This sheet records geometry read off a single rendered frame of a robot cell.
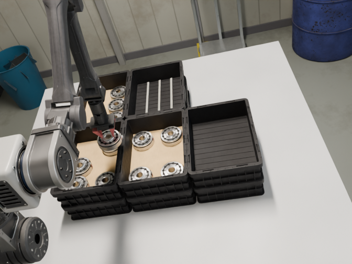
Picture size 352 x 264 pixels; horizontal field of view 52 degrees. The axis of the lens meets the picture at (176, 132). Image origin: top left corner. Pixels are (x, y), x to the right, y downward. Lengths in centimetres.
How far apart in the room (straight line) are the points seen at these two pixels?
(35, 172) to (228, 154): 94
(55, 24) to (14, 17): 282
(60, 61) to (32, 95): 268
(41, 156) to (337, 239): 113
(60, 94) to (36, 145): 20
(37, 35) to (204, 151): 268
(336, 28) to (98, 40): 221
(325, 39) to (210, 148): 190
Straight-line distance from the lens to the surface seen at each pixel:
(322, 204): 165
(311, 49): 340
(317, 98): 310
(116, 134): 161
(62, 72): 110
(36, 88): 377
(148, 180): 150
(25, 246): 123
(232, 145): 167
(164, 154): 170
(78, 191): 160
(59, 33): 112
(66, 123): 103
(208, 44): 366
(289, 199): 165
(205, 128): 177
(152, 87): 209
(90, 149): 188
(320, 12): 320
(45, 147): 94
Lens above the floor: 208
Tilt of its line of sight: 45 degrees down
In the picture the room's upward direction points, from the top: 17 degrees counter-clockwise
